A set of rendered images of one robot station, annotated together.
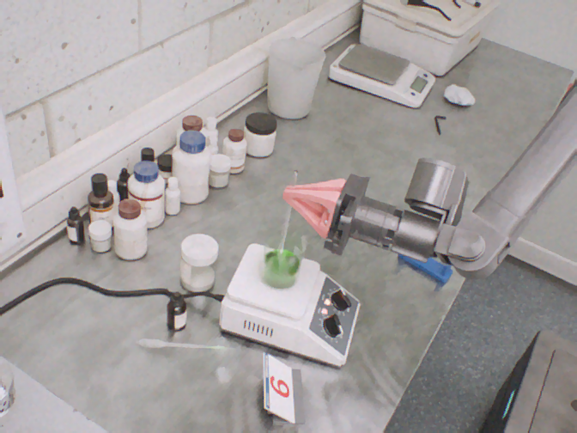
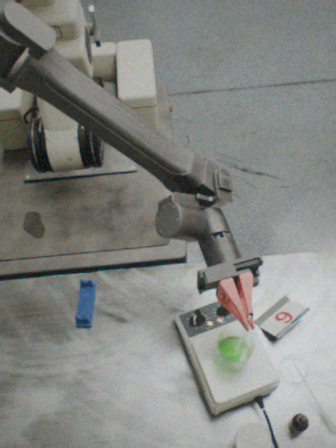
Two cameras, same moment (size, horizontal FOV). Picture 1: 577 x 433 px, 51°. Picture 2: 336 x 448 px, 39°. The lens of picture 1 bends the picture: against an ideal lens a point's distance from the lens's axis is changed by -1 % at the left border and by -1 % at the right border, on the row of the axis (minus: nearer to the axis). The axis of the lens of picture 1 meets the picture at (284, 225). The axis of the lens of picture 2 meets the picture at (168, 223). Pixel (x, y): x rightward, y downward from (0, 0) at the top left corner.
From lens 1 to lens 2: 0.87 m
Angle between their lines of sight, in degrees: 67
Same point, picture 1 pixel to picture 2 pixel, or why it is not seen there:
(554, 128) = (131, 129)
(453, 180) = (181, 201)
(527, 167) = (161, 147)
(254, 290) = (259, 363)
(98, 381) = not seen: outside the picture
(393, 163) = not seen: outside the picture
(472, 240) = (223, 175)
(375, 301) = (155, 314)
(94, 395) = not seen: outside the picture
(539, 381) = (31, 261)
